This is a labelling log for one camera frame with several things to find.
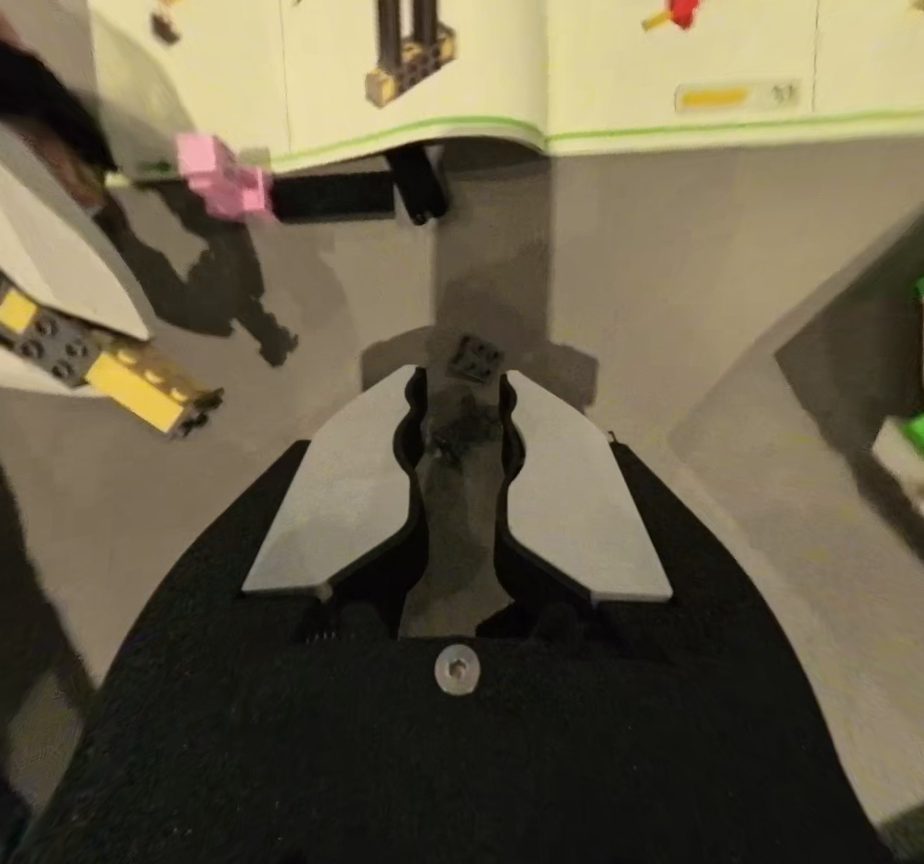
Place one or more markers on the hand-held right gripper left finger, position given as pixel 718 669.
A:
pixel 339 510

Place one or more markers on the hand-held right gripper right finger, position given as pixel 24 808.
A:
pixel 585 510

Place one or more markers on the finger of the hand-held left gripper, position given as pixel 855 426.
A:
pixel 36 380
pixel 58 250

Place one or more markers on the dark grey bracket brick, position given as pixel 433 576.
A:
pixel 202 409
pixel 474 359
pixel 458 438
pixel 50 351

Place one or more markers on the yellow long brick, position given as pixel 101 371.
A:
pixel 133 388

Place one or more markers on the pink brick figure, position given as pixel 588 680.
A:
pixel 224 178

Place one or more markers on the black long brick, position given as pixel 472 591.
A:
pixel 332 196
pixel 419 182

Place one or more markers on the green cardboard box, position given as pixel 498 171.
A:
pixel 915 432

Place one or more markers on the pale green instruction booklet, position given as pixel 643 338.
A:
pixel 577 48

